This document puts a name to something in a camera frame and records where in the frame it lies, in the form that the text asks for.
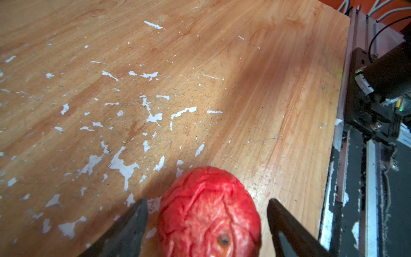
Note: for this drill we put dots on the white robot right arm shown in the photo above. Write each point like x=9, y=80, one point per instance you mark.
x=390, y=75

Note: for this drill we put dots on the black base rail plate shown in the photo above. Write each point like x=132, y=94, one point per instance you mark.
x=367, y=206

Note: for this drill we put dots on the netted apple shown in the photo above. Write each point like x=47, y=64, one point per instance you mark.
x=207, y=212

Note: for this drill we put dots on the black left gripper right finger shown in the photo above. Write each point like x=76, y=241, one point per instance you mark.
x=290, y=238

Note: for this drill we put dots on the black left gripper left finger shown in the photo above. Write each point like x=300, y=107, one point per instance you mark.
x=124, y=238

